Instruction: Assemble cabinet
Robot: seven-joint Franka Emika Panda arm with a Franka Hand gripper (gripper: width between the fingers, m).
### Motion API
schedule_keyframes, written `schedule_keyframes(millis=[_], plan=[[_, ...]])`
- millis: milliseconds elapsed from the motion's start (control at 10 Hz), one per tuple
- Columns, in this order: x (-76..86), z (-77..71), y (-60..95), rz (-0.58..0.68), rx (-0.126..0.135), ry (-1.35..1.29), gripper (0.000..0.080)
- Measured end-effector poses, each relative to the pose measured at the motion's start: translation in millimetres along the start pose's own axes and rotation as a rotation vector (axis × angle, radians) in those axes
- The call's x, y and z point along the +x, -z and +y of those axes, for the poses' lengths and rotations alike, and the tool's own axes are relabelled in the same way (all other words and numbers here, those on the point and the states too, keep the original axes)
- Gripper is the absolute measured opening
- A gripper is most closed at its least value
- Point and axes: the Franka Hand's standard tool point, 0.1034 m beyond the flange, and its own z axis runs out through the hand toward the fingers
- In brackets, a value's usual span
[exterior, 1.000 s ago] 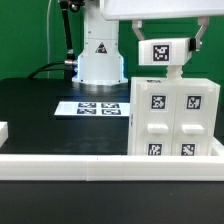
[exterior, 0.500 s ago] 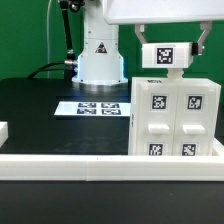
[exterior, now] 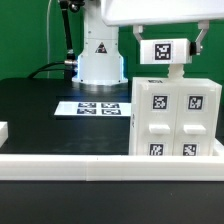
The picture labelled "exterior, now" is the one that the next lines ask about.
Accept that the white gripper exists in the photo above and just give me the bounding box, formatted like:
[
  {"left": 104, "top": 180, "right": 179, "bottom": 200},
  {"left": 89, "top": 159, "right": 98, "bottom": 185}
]
[{"left": 101, "top": 0, "right": 224, "bottom": 55}]

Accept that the white cabinet top block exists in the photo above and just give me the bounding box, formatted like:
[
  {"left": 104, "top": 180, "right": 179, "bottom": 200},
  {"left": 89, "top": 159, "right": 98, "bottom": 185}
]
[{"left": 140, "top": 38, "right": 192, "bottom": 64}]

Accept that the white cabinet door panel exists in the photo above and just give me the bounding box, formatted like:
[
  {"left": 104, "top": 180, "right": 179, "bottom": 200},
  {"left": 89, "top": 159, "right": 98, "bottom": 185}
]
[
  {"left": 173, "top": 84, "right": 221, "bottom": 156},
  {"left": 138, "top": 85, "right": 178, "bottom": 156}
]

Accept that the white cabinet body box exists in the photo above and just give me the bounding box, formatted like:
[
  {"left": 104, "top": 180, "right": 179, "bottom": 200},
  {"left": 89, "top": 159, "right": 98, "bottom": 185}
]
[{"left": 128, "top": 64, "right": 223, "bottom": 157}]

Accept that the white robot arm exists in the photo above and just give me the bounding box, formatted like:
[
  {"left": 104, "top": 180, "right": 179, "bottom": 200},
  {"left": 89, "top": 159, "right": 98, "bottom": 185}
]
[{"left": 74, "top": 0, "right": 224, "bottom": 85}]

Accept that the white fiducial marker sheet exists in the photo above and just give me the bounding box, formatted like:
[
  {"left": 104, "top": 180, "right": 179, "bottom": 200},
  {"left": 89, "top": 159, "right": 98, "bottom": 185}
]
[{"left": 54, "top": 101, "right": 131, "bottom": 117}]

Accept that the black cable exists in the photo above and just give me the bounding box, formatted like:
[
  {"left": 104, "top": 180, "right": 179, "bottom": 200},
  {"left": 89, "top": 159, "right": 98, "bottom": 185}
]
[{"left": 27, "top": 61, "right": 74, "bottom": 80}]

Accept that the white U-shaped fence frame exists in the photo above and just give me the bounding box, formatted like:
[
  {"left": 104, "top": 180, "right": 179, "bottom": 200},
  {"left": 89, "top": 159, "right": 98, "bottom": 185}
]
[{"left": 0, "top": 121, "right": 224, "bottom": 182}]

